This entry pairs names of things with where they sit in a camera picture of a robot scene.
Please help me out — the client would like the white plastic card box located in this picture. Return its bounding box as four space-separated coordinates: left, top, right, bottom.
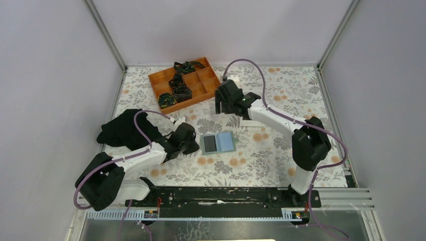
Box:
239 117 263 127

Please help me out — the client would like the green leather card holder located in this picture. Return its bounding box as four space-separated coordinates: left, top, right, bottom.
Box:
200 132 237 155

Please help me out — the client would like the black cloth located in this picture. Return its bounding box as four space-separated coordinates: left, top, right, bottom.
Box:
96 109 162 151

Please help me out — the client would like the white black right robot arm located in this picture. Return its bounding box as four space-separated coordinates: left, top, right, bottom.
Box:
215 79 332 207

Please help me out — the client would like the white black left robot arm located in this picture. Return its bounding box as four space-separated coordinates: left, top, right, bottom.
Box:
74 122 199 211

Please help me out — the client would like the orange wooden compartment tray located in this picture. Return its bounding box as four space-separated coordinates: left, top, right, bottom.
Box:
148 57 221 114

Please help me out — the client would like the blue yellow rolled tie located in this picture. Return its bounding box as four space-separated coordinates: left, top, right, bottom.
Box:
158 92 177 109

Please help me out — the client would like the dark patterned rolled tie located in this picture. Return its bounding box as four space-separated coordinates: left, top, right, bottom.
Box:
173 86 192 103

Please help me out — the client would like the dark rolled tie middle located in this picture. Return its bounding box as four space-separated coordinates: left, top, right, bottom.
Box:
169 73 186 90

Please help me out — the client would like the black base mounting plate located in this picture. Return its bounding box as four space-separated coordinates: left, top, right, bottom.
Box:
125 186 322 218

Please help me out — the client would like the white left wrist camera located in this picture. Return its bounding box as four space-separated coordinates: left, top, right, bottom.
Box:
173 116 186 128

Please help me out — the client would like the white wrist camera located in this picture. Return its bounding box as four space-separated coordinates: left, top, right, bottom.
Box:
173 116 186 128
226 75 240 87

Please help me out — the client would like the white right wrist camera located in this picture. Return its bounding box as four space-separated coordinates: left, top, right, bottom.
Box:
226 75 240 87

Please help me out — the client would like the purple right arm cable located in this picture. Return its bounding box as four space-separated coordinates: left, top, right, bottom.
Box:
222 59 349 174

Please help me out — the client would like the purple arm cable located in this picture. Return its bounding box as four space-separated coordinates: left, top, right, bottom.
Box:
73 110 177 211
222 59 349 174

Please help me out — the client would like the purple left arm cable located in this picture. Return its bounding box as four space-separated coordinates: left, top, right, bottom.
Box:
73 110 177 211

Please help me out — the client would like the aluminium frame rail front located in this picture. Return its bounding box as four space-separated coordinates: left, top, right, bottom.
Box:
85 186 374 221

